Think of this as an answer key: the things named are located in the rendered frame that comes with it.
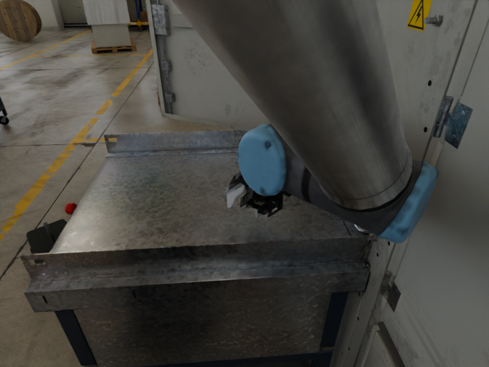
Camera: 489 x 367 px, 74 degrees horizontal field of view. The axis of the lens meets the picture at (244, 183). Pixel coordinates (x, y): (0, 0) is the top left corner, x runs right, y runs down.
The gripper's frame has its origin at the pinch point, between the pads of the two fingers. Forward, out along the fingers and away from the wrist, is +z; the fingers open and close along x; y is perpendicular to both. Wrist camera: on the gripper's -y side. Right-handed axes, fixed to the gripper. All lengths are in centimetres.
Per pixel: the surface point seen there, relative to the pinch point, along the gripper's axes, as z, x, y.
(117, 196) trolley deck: 24.9, -24.9, -2.7
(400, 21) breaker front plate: -43.0, 7.8, -21.0
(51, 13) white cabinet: 716, -334, -814
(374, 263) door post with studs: -18.3, 22.9, 14.7
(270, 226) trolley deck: -0.6, 9.1, 4.7
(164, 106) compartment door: 47, -19, -59
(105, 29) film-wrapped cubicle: 454, -140, -555
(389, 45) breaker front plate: -38.7, 10.0, -20.9
